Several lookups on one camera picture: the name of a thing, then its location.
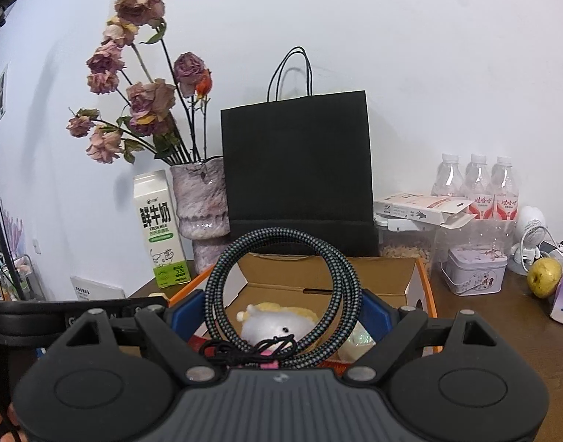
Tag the pale tin box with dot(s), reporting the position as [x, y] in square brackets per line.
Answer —
[474, 271]

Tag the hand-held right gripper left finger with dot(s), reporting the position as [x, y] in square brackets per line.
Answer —
[184, 313]

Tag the dried rose bouquet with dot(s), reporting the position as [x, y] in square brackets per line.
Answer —
[148, 101]

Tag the metal storage rack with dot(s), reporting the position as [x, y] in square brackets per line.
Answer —
[14, 272]

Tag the small white fan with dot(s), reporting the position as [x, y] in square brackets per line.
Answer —
[532, 225]

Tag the white and yellow plush toy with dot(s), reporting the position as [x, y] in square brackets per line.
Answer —
[272, 324]

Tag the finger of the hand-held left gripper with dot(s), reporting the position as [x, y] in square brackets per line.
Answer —
[152, 305]

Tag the pink mottled vase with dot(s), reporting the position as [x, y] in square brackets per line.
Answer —
[201, 207]

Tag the yellow-green apple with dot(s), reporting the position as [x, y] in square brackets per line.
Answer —
[543, 278]

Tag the milk carton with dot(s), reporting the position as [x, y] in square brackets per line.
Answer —
[159, 239]

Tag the red cardboard box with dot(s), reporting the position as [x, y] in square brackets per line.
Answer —
[382, 276]

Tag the purple flower wall sticker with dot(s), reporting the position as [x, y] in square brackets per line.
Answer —
[12, 230]

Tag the white flat carton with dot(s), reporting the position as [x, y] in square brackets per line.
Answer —
[415, 207]

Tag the black paper bag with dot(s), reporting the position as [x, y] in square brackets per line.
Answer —
[299, 170]

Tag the clear storage container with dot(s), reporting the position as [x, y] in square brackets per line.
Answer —
[405, 249]

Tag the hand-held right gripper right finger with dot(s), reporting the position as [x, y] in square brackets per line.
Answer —
[378, 317]

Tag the clear plastic cup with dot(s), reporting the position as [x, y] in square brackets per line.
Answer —
[359, 341]

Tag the white printed board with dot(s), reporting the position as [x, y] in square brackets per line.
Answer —
[97, 287]

